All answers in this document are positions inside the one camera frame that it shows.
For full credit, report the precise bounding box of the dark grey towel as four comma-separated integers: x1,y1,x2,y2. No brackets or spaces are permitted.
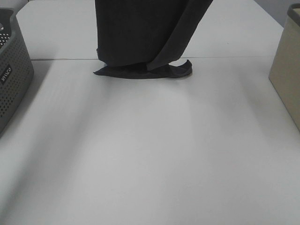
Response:
95,0,211,79

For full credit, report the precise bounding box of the grey perforated plastic basket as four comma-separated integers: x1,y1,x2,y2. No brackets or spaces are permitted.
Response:
0,7,34,133

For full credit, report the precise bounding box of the beige fabric storage bin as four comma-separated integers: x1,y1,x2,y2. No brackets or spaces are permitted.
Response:
269,3,300,128

